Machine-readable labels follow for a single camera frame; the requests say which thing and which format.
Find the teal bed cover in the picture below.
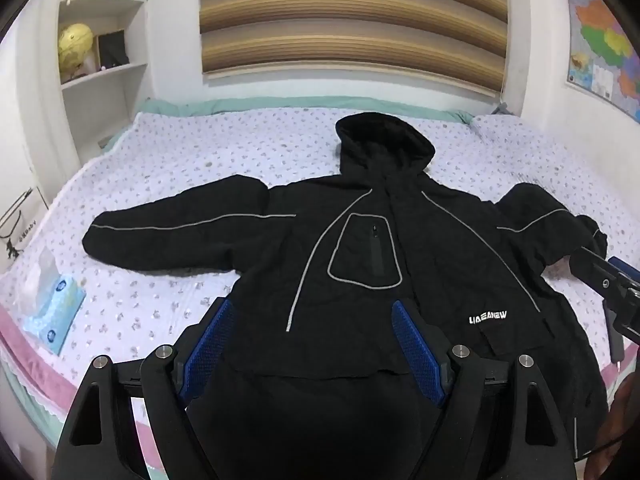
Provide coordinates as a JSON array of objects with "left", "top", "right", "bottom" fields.
[{"left": 137, "top": 97, "right": 473, "bottom": 123}]

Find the pink bed skirt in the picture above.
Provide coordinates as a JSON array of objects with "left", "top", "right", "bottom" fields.
[{"left": 0, "top": 305, "right": 166, "bottom": 461}]

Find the black picture frame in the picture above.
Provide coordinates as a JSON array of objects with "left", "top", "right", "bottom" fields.
[{"left": 96, "top": 30, "right": 127, "bottom": 68}]

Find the white bookshelf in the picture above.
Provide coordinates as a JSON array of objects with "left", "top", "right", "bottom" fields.
[{"left": 55, "top": 0, "right": 151, "bottom": 161}]

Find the colourful wall map poster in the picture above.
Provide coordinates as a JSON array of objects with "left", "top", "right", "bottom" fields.
[{"left": 565, "top": 0, "right": 640, "bottom": 126}]

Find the black hooded jacket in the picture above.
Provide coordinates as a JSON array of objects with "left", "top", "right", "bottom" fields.
[{"left": 82, "top": 112, "right": 613, "bottom": 480}]

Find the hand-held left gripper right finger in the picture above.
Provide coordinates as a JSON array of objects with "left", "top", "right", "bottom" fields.
[{"left": 390, "top": 299, "right": 593, "bottom": 480}]

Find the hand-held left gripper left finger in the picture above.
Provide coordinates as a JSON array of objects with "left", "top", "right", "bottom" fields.
[{"left": 50, "top": 297, "right": 236, "bottom": 480}]

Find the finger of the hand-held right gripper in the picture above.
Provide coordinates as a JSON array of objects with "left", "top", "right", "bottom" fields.
[
  {"left": 570, "top": 249, "right": 623, "bottom": 301},
  {"left": 607, "top": 255, "right": 640, "bottom": 286}
]

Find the clear plastic bag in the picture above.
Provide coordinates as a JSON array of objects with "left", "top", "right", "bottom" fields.
[{"left": 0, "top": 247, "right": 61, "bottom": 321}]

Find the striped brown window blind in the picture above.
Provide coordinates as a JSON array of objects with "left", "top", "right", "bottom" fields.
[{"left": 199, "top": 0, "right": 510, "bottom": 93}]

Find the black cable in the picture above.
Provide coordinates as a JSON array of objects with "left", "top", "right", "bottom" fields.
[{"left": 575, "top": 430, "right": 640, "bottom": 465}]

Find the yellow globe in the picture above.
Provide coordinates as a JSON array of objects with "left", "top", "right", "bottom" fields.
[{"left": 57, "top": 24, "right": 96, "bottom": 83}]

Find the blue tissue pack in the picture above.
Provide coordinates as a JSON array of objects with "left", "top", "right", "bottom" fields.
[{"left": 22, "top": 275, "right": 87, "bottom": 353}]

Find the white bag with drawing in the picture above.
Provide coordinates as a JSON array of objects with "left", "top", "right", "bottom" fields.
[{"left": 0, "top": 185, "right": 48, "bottom": 273}]

